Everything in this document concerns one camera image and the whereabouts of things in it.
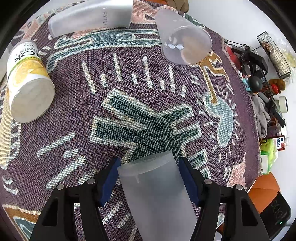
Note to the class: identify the tall frosted plastic cup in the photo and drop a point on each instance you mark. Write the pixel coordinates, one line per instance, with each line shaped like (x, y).
(157, 198)

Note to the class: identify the white tape roll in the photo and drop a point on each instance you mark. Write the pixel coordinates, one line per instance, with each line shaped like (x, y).
(282, 102)

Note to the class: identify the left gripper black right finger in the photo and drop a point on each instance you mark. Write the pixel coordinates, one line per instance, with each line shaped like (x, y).
(242, 220)

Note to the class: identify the black-haired cartoon figurine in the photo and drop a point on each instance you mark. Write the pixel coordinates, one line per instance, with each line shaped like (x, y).
(252, 84)

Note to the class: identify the black desktop wire rack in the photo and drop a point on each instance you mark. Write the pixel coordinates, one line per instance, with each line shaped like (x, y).
(250, 63)

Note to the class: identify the green plastic bag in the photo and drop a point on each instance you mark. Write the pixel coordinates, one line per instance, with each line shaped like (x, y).
(268, 155)

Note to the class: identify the clear plastic cup lying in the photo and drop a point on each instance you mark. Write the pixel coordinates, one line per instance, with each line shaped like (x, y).
(183, 43)

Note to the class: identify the patterned purple woven blanket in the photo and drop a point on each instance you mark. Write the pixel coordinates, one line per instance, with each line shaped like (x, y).
(116, 95)

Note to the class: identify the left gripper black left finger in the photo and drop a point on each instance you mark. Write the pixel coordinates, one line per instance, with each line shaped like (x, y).
(57, 221)

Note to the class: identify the grey towel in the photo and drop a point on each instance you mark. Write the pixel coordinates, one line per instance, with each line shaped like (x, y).
(262, 116)

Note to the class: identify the red white labelled bottle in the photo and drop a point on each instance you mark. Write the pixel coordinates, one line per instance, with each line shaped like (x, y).
(280, 143)

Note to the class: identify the black wire wall basket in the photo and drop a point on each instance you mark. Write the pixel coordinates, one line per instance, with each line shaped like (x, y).
(276, 57)

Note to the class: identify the brown plush toy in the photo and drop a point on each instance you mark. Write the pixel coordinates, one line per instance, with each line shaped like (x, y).
(277, 85)

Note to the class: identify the black speaker box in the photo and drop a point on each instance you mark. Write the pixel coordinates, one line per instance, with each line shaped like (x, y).
(276, 215)

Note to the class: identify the yellow white paper cup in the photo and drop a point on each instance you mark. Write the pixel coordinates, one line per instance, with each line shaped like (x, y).
(31, 91)

